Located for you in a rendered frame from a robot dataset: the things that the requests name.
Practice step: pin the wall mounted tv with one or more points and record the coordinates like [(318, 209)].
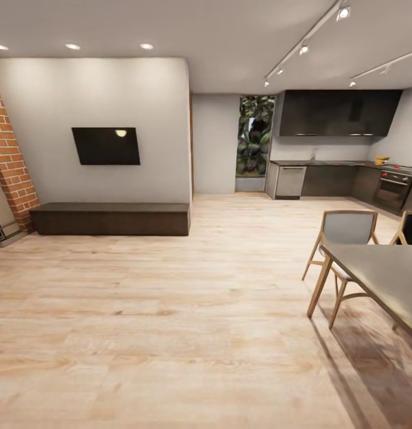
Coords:
[(107, 146)]

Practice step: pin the breakfast table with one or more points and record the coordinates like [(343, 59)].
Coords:
[(384, 272)]

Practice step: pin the popcorn bag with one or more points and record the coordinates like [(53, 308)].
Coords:
[(381, 161)]

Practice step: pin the cabinet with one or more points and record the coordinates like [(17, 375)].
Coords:
[(112, 219), (307, 112), (366, 112)]

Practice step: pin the dishwasher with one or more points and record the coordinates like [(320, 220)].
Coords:
[(290, 182)]

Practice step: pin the oven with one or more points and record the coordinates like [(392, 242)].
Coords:
[(393, 188)]

